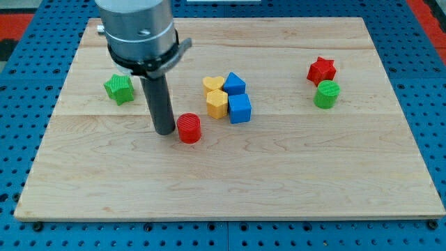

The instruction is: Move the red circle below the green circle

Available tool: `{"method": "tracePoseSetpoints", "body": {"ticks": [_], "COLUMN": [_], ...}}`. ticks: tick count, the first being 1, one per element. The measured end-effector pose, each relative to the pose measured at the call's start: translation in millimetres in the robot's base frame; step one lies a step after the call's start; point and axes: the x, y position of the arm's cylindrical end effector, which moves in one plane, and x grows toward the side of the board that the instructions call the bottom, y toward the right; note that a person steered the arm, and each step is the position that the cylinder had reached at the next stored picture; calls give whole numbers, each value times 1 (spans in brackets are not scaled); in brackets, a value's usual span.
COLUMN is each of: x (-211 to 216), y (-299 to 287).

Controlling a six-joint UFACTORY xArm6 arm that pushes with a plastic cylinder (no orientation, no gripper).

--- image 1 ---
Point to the black clamp ring mount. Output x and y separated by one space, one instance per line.
152 68

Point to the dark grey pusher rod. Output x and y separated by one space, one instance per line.
159 104

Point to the red cylinder block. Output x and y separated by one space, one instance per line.
189 128

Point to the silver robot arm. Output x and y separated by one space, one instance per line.
142 41

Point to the green star block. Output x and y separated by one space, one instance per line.
119 88

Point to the yellow heart block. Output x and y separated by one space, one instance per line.
212 83

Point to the yellow hexagon block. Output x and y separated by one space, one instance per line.
217 104

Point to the blue triangle block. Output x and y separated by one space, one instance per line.
234 85

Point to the blue cube block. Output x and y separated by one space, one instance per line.
240 108

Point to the light wooden board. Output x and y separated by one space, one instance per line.
100 162

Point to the red star block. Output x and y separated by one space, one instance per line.
320 70

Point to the green cylinder block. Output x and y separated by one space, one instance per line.
326 94

